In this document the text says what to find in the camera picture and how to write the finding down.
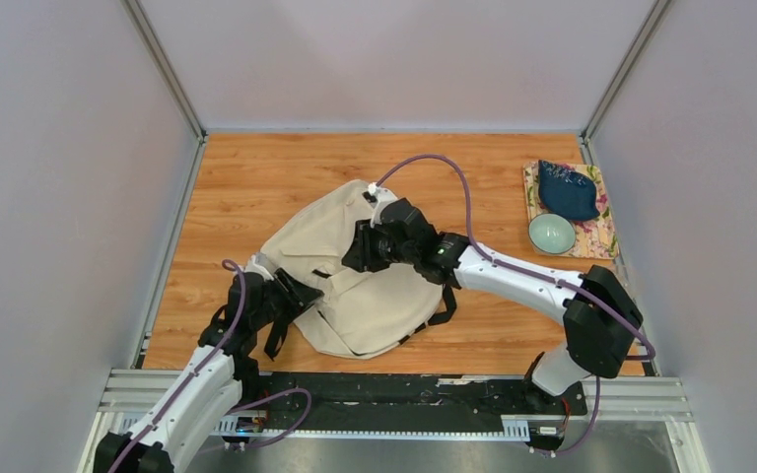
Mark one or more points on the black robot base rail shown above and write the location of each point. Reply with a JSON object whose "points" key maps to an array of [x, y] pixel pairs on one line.
{"points": [[424, 406]]}

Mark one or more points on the clear drinking glass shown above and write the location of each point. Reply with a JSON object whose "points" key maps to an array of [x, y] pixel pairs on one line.
{"points": [[623, 275]]}

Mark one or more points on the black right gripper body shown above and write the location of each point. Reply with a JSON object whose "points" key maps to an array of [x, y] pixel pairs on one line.
{"points": [[377, 249]]}

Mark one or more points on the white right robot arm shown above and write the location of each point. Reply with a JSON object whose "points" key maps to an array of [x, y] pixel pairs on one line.
{"points": [[599, 318]]}

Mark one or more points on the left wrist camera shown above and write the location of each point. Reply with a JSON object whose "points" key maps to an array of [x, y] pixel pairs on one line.
{"points": [[260, 264]]}

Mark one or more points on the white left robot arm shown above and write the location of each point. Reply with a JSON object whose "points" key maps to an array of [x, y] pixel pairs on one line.
{"points": [[170, 434]]}

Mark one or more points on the dark blue embroidered pouch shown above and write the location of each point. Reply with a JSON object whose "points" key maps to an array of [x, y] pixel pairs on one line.
{"points": [[567, 193]]}

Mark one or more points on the floral placemat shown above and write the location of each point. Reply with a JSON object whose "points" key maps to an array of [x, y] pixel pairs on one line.
{"points": [[596, 239]]}

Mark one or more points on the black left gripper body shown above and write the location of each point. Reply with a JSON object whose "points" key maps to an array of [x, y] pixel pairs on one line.
{"points": [[274, 305]]}

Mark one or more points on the light green ceramic bowl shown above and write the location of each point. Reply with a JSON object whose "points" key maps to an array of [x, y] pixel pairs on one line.
{"points": [[551, 234]]}

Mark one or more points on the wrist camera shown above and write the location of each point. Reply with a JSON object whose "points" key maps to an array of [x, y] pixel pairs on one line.
{"points": [[378, 196], [260, 264]]}

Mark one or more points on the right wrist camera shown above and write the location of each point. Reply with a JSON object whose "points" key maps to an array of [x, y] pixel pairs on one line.
{"points": [[378, 196]]}

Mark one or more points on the beige canvas backpack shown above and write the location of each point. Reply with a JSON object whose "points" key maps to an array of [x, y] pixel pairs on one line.
{"points": [[361, 315]]}

